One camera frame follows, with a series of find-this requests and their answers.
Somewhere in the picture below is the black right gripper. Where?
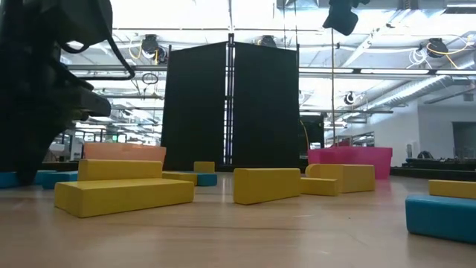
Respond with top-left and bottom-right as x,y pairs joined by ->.
321,0 -> 371,37

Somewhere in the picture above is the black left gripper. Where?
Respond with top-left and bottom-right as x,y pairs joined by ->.
0,0 -> 114,186

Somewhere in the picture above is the black background rack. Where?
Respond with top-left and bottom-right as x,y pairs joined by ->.
61,126 -> 127,161

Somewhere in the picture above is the thin vertical pole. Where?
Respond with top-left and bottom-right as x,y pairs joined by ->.
330,28 -> 335,148

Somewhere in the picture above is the yellow wooden block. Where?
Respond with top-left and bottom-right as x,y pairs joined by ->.
428,179 -> 476,200
54,177 -> 196,219
305,163 -> 376,194
233,167 -> 302,205
299,176 -> 340,197
161,170 -> 199,186
77,159 -> 164,182

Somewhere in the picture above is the orange plastic bin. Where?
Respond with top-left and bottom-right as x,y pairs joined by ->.
83,142 -> 167,164

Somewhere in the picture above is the black background cabinet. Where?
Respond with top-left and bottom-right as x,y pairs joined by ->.
299,114 -> 325,161

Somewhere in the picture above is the red plastic bin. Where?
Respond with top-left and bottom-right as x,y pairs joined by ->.
307,146 -> 393,181

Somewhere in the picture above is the black room divider screen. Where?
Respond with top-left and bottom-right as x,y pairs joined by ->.
160,32 -> 301,172

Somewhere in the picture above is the dark doorway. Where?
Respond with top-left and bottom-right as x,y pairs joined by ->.
451,121 -> 476,159

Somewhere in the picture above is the small yellow wooden cube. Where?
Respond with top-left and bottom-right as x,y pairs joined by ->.
193,161 -> 216,174

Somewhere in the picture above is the silver ventilation duct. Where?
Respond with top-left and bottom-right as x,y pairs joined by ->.
366,55 -> 476,111

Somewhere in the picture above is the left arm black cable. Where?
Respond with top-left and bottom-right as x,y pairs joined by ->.
59,25 -> 135,82

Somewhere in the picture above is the hanging black cable ring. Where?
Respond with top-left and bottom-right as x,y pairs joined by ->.
141,71 -> 160,86

